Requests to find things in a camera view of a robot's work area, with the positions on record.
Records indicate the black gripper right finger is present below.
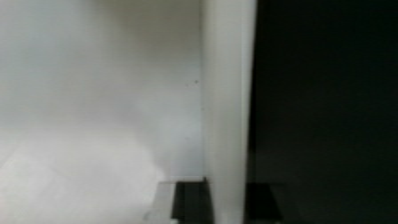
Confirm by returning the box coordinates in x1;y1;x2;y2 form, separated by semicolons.
246;183;283;224

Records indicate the white square tabletop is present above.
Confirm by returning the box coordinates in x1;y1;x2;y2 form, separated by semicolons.
0;0;256;224

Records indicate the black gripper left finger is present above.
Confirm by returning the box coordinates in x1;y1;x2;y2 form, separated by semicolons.
171;180;214;224

